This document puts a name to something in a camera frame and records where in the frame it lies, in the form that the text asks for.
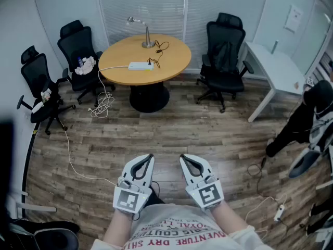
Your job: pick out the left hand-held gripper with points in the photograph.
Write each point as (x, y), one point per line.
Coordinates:
(127, 199)

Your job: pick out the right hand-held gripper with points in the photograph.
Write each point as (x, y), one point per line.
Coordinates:
(208, 194)

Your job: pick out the silver desk lamp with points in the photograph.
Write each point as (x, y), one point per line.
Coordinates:
(147, 39)

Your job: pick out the person's right forearm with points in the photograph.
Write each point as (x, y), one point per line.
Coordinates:
(229, 217)

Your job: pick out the person's left forearm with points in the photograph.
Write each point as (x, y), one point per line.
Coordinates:
(118, 228)

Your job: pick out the person's black trouser leg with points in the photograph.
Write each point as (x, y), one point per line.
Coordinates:
(157, 195)

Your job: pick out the person's white printed shirt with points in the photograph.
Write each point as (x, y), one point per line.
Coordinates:
(179, 233)

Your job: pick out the small white power strip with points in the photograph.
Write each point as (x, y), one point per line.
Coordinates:
(279, 213)

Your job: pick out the black padded chair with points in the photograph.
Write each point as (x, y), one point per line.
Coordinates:
(46, 234)

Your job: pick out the crumpled pale pink cloth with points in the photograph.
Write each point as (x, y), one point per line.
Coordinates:
(87, 66)

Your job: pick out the small flower bunch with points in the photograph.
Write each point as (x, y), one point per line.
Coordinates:
(46, 95)

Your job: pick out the clear water bottle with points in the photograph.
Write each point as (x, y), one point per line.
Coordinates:
(80, 62)

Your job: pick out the black mesh office chair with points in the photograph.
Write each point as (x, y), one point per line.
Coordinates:
(225, 45)
(36, 74)
(75, 43)

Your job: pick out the white rectangular table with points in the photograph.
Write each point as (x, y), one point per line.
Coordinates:
(275, 69)

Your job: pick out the small brown object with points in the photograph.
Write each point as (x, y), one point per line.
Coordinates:
(296, 85)

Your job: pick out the white paper notice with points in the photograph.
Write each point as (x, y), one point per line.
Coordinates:
(293, 18)

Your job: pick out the black table pedestal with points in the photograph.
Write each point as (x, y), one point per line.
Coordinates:
(149, 96)

